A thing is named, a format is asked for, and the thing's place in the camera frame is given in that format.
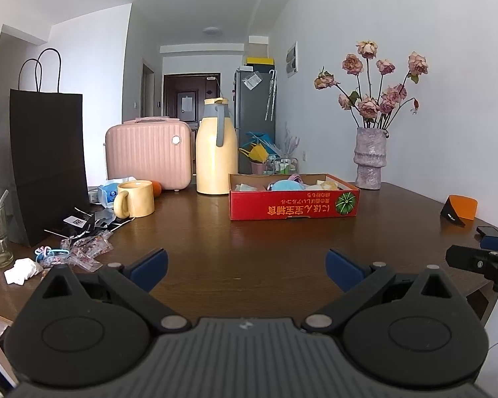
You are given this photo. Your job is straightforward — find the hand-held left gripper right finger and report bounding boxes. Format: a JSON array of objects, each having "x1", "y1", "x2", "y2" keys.
[{"x1": 302, "y1": 249, "x2": 467, "y2": 334}]

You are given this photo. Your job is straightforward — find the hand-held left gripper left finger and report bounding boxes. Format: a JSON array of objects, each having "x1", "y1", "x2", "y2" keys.
[{"x1": 27, "y1": 248, "x2": 192, "y2": 334}]

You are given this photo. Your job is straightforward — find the red cardboard box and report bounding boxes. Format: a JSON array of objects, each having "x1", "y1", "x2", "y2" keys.
[{"x1": 228, "y1": 173, "x2": 361, "y2": 221}]

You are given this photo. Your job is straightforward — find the teal plush toy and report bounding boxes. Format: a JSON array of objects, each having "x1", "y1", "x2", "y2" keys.
[{"x1": 270, "y1": 179, "x2": 306, "y2": 192}]

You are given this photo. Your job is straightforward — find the orange black pouch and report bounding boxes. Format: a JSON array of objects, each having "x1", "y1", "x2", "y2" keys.
[{"x1": 440, "y1": 194, "x2": 479, "y2": 227}]

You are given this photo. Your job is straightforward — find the pile of clear candy wrappers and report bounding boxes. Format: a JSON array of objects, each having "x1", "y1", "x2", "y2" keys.
[{"x1": 60, "y1": 230, "x2": 115, "y2": 273}]

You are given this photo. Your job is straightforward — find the yellow mug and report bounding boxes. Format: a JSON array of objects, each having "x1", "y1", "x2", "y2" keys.
[{"x1": 113, "y1": 180, "x2": 155, "y2": 219}]

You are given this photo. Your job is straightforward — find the black packet with white label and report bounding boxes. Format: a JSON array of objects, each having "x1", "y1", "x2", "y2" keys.
[{"x1": 43, "y1": 206, "x2": 132, "y2": 241}]

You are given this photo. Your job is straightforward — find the blue wet wipes pack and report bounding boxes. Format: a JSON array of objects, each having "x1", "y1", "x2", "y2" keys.
[{"x1": 96, "y1": 180, "x2": 124, "y2": 209}]

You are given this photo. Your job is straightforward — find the lilac ceramic vase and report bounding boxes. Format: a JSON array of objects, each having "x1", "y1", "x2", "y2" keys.
[{"x1": 354, "y1": 127, "x2": 388, "y2": 190}]

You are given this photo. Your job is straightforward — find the pink small suitcase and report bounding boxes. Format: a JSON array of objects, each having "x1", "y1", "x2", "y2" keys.
[{"x1": 105, "y1": 117, "x2": 193, "y2": 192}]

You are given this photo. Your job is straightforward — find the yellow thermos jug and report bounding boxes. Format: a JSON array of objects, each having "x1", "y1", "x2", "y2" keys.
[{"x1": 196, "y1": 97, "x2": 238, "y2": 195}]

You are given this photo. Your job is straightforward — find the crumpled white tissue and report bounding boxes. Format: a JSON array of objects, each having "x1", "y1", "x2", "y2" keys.
[{"x1": 4, "y1": 258, "x2": 44, "y2": 286}]

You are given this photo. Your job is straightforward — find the dried pampas grass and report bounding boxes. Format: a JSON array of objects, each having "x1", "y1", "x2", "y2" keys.
[{"x1": 274, "y1": 122, "x2": 302, "y2": 158}]

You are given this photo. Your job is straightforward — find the yellow bag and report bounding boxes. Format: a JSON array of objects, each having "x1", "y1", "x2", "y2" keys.
[{"x1": 238, "y1": 143, "x2": 270, "y2": 164}]

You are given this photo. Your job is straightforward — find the black paper bag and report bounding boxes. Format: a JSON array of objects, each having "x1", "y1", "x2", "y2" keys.
[{"x1": 0, "y1": 48, "x2": 90, "y2": 247}]

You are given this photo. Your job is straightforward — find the blue bag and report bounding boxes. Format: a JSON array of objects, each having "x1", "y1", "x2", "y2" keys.
[{"x1": 245, "y1": 131, "x2": 275, "y2": 150}]

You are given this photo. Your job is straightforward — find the dried pink roses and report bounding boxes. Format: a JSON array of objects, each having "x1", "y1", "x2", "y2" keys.
[{"x1": 314, "y1": 40, "x2": 429, "y2": 130}]

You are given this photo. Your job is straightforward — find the grey refrigerator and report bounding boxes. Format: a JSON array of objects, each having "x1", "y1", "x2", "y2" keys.
[{"x1": 233, "y1": 70, "x2": 277, "y2": 175}]

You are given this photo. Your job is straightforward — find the dark wooden door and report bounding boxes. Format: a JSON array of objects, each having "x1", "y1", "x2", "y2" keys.
[{"x1": 163, "y1": 73, "x2": 221, "y2": 119}]

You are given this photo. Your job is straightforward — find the clear folded umbrella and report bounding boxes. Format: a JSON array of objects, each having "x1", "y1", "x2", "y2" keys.
[{"x1": 266, "y1": 70, "x2": 277, "y2": 122}]

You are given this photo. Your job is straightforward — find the blue pink plastic chain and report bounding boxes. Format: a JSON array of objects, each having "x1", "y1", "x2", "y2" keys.
[{"x1": 34, "y1": 246, "x2": 71, "y2": 264}]

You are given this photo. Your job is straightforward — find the wire storage rack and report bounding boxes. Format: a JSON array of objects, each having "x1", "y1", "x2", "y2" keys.
[{"x1": 274, "y1": 157, "x2": 298, "y2": 175}]

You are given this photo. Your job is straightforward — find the white wall panel box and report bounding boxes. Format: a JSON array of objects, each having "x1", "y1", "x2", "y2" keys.
[{"x1": 286, "y1": 41, "x2": 298, "y2": 79}]

